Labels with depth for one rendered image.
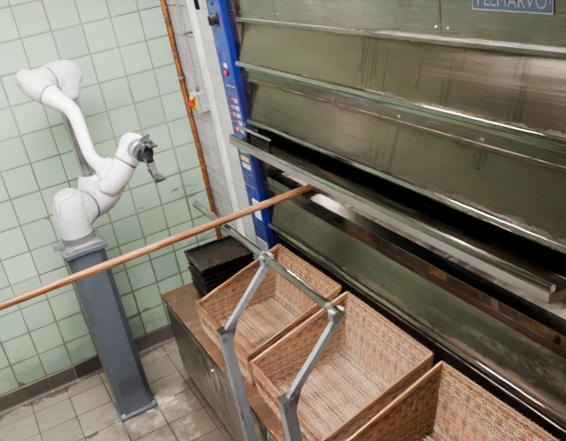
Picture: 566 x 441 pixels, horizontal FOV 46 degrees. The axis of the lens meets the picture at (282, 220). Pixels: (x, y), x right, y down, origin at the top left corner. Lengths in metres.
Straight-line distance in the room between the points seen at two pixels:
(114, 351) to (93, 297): 0.33
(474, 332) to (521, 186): 0.58
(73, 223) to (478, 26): 2.14
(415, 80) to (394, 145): 0.27
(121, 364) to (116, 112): 1.34
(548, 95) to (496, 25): 0.22
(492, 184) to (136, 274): 2.65
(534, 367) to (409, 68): 0.91
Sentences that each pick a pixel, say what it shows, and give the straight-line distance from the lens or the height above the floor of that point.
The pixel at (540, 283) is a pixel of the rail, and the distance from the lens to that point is 1.61.
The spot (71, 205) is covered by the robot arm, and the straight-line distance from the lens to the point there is 3.25.
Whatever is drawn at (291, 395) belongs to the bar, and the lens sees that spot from 2.09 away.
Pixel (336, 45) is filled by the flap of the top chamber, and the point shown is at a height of 1.84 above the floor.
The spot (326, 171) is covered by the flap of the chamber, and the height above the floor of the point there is 1.40.
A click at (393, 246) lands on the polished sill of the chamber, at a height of 1.17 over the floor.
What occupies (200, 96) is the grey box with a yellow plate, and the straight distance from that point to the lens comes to 3.53.
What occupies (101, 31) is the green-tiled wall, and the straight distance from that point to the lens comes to 3.71.
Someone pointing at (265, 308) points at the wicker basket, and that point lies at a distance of 3.23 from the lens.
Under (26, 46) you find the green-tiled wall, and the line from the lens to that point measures 3.65.
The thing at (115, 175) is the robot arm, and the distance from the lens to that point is 2.89.
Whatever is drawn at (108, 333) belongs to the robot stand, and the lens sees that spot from 3.52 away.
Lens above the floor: 2.27
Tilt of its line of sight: 24 degrees down
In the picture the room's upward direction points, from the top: 11 degrees counter-clockwise
